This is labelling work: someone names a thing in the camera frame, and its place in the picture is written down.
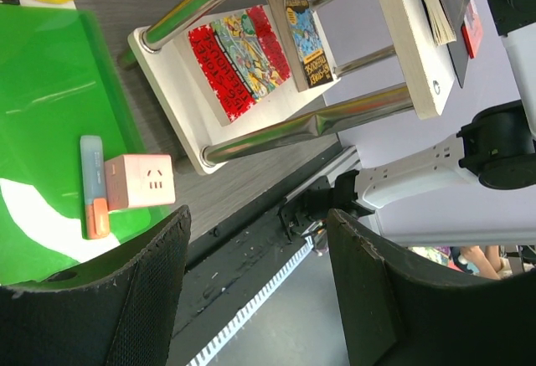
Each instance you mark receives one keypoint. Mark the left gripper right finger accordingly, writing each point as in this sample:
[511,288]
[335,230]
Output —
[399,308]

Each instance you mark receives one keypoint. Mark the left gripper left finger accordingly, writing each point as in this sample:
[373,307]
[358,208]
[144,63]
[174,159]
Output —
[116,309]

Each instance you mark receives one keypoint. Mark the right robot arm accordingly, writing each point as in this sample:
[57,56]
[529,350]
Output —
[496,150]

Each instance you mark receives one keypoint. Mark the orange blue highlighter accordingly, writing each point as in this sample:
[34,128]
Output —
[94,187]

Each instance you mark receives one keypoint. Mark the pink cube power adapter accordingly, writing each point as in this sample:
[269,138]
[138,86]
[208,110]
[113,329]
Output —
[139,181]

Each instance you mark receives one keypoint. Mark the green clipboard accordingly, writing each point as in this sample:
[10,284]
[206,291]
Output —
[58,83]

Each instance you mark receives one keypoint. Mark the black yellow treehouse book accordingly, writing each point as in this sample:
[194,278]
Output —
[301,42]

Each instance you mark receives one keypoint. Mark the white two-tier shelf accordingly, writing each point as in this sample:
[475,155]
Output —
[167,60]

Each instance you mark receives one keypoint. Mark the red treehouse book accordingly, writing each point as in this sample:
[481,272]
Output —
[241,59]

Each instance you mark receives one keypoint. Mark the illustrated red castle book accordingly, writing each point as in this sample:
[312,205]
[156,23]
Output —
[472,30]

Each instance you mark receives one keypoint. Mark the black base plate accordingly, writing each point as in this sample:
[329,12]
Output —
[317,174]

